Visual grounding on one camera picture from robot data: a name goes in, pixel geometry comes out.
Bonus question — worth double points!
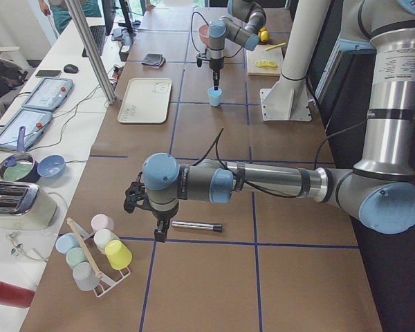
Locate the yellow-green plastic cup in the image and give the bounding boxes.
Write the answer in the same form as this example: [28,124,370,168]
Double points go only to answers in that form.
[105,239,132,270]

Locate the blue bowl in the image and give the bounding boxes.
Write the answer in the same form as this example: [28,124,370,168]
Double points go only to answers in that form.
[37,155,66,178]

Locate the blue cup on rack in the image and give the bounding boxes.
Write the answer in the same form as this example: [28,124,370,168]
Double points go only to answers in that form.
[55,232,80,255]

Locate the green cup on rack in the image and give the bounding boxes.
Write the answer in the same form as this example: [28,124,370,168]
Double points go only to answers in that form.
[66,247,88,270]

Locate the white cup on rack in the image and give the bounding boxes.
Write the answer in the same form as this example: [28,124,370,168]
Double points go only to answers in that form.
[93,228,120,255]

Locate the yellow lemon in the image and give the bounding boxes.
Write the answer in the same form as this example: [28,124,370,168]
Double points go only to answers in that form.
[258,29,270,43]

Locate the cream bear tray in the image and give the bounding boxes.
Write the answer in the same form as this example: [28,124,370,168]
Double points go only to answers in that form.
[118,78,172,124]

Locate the pink cup on rack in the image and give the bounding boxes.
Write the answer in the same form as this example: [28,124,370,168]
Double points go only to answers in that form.
[91,214,115,232]

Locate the grey cup on rack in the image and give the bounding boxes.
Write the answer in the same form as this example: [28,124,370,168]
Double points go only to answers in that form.
[73,261,100,291]

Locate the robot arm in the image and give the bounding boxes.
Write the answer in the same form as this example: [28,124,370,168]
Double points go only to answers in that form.
[124,1,415,242]
[196,1,266,91]

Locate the yellow-green plastic knife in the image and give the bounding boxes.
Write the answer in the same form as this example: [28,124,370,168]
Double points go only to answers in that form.
[265,42,286,51]

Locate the wooden cutting board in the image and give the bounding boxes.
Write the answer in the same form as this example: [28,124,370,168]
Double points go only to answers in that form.
[246,45,284,76]

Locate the upper teach pendant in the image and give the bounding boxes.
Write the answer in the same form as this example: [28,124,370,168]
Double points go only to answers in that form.
[22,77,74,112]

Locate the black smartphone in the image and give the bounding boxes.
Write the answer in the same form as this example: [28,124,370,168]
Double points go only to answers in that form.
[35,70,62,77]

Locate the lemon slices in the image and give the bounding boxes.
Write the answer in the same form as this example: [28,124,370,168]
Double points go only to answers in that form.
[255,60,278,68]

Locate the grey folded cloth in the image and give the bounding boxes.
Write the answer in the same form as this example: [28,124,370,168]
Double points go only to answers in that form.
[141,53,166,68]

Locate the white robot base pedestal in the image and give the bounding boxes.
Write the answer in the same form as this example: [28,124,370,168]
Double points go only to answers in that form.
[260,0,331,122]

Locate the teach pendant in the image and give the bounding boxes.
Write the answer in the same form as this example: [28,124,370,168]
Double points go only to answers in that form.
[0,108,53,151]
[22,77,74,112]

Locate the aluminium frame post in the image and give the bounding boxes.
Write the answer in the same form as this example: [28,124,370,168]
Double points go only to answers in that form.
[65,0,116,105]

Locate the stainless steel muddler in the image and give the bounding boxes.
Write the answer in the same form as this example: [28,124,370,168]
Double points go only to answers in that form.
[171,221,223,232]

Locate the pink bowl of ice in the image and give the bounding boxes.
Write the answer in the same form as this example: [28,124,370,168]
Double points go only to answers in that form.
[198,24,210,47]

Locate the silver toaster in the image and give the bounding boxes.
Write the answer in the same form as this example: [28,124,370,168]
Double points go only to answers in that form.
[0,181,57,230]

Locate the black computer mouse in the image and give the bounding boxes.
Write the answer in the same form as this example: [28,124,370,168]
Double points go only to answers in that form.
[63,64,79,74]

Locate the dark blue saucepan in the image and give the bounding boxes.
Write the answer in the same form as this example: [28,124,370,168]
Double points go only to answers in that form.
[0,126,41,183]

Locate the red bottle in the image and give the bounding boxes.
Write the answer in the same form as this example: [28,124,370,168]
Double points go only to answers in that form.
[0,281,35,308]

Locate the white wire cup rack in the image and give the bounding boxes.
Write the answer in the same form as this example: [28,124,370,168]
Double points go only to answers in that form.
[66,217,131,297]

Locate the black keyboard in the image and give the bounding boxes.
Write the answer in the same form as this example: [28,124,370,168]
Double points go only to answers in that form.
[89,25,107,55]

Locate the lower teach pendant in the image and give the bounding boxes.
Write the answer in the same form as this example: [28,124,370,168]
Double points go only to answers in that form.
[0,108,53,151]

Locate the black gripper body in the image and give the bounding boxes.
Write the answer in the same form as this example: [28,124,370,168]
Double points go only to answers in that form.
[196,50,224,71]
[123,172,153,214]

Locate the light blue cup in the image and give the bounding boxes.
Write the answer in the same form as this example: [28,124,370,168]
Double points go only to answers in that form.
[207,86,222,107]

